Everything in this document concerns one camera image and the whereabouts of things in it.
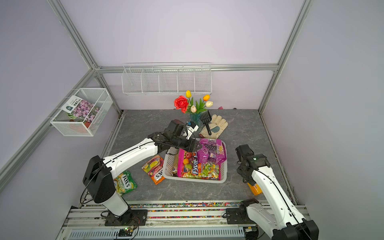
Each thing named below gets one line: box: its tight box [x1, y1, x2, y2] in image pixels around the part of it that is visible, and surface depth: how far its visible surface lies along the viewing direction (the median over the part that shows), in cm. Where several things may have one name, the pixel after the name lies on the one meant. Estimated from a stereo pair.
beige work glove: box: [199, 114, 229, 140], surface depth 111 cm
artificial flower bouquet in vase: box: [174, 90, 214, 127], surface depth 84 cm
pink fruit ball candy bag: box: [177, 148, 221, 181], surface depth 84 cm
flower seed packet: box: [60, 95, 101, 124], surface depth 75 cm
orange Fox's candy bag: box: [141, 155, 165, 185], surface depth 88 cm
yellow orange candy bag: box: [247, 182, 263, 196], surface depth 79 cm
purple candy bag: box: [197, 138, 227, 163], surface depth 83 cm
